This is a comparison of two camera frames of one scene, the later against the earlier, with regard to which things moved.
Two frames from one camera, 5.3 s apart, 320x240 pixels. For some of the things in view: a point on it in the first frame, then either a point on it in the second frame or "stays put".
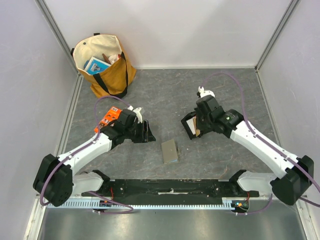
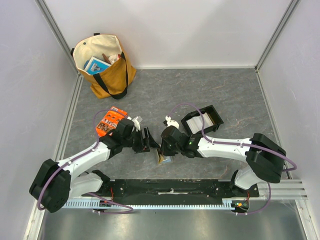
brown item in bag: [106, 58] stays put
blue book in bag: [96, 66] stays put
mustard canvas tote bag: [113, 81] stays put
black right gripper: [200, 122] to [165, 151]
